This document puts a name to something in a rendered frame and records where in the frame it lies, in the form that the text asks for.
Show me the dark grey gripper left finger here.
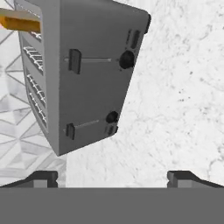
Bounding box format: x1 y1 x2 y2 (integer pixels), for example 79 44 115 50
0 171 59 189

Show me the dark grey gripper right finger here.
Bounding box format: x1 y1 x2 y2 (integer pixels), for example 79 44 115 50
166 171 224 189

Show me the small black toaster lever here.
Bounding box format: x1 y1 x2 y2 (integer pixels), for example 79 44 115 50
65 122 76 141

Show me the small black toaster knob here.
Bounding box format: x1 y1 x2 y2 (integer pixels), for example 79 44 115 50
105 110 120 124

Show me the grey four-slot toaster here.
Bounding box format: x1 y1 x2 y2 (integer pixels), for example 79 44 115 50
13 0 152 157

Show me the large black toaster lever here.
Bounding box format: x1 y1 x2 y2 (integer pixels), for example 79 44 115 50
67 48 82 75

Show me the large black toaster knob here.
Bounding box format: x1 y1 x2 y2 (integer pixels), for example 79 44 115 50
118 50 136 70

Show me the golden brown bread slice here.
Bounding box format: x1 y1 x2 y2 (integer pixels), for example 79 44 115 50
0 7 42 33

